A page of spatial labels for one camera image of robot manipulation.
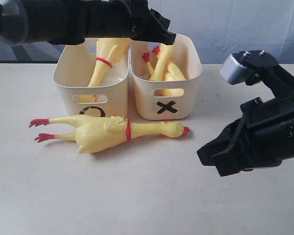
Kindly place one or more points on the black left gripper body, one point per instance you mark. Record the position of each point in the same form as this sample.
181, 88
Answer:
116, 18

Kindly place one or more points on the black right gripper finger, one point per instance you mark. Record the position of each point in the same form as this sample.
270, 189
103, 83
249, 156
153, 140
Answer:
232, 152

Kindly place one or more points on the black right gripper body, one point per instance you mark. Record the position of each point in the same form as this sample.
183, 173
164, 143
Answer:
270, 126

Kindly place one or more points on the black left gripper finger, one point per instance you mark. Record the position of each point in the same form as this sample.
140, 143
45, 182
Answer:
150, 26

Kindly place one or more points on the severed rubber chicken head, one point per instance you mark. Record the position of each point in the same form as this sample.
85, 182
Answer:
164, 53

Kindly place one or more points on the large yellow rubber chicken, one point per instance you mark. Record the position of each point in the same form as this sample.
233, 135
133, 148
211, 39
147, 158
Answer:
109, 52

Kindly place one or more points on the headless yellow rubber chicken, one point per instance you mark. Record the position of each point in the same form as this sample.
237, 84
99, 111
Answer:
171, 73

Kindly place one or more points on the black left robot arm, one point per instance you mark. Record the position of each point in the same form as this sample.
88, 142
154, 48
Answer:
71, 22

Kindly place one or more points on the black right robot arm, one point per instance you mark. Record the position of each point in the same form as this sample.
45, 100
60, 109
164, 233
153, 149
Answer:
262, 138

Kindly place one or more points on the cream bin marked X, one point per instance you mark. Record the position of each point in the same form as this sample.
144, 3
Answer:
161, 100

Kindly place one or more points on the cream bin marked O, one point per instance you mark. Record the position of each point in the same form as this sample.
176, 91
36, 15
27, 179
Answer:
73, 73

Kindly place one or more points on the whole yellow rubber chicken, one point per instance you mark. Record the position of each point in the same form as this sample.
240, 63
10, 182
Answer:
95, 134

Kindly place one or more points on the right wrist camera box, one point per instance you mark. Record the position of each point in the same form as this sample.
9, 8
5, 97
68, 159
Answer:
254, 66

